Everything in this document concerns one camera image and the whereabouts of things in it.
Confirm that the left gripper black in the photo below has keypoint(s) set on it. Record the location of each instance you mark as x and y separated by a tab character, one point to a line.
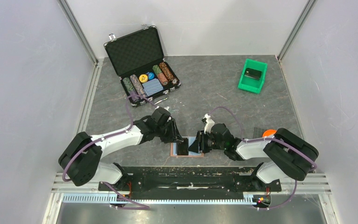
174	131

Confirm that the colourful toy block set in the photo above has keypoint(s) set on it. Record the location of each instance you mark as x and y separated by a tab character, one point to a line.
261	133

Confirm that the yellow dealer button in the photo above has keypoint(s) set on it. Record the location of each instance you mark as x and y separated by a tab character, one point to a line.
143	78

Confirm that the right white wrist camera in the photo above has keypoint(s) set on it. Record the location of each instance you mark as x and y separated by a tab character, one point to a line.
208	122

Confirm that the tan leather card holder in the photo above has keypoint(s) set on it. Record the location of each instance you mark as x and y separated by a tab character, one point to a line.
173	152

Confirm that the blue playing card deck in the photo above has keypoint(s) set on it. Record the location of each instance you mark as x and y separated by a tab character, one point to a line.
152	87

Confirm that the purple poker chip row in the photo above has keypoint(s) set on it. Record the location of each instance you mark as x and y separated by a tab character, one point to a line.
137	85

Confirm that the green poker chip row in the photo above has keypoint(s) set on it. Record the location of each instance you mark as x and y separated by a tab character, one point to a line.
129	86

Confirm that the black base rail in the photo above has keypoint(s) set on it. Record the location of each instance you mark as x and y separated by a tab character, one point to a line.
192	184

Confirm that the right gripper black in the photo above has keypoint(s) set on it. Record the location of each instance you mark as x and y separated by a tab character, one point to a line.
195	146

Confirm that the green red chip row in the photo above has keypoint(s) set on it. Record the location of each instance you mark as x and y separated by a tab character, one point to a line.
160	75

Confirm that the black poker chip case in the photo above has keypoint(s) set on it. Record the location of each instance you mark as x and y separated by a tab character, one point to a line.
136	53

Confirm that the blue dealer button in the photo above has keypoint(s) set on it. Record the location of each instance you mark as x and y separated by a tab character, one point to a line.
150	75

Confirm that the black credit card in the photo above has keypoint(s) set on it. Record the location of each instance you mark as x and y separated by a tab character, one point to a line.
182	147
252	73

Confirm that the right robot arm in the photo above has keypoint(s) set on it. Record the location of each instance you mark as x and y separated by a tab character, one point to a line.
290	155

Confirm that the green plastic bin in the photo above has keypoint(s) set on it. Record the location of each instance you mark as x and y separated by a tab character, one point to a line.
249	84

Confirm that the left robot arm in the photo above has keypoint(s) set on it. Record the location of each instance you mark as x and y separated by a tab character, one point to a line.
81	160

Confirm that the orange brown chip row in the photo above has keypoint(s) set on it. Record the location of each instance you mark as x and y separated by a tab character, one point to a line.
166	71

